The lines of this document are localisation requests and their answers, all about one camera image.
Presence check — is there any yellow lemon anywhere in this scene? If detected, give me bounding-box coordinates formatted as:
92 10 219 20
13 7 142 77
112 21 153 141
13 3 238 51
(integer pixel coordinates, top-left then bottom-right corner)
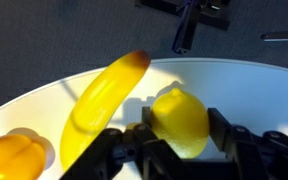
150 87 211 160

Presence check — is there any orange toy bell pepper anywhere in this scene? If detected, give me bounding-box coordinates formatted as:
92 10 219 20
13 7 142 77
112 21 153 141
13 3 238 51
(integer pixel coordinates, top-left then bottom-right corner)
0 133 48 180

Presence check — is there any yellow toy banana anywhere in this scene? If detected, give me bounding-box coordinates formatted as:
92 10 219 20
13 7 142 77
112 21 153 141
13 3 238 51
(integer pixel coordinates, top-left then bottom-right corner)
59 50 152 172

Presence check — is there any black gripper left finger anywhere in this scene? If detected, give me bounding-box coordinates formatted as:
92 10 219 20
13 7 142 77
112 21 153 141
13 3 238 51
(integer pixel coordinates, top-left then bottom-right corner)
141 106 153 130

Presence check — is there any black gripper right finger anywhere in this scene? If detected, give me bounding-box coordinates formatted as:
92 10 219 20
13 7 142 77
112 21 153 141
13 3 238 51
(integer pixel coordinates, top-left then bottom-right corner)
207 107 234 153

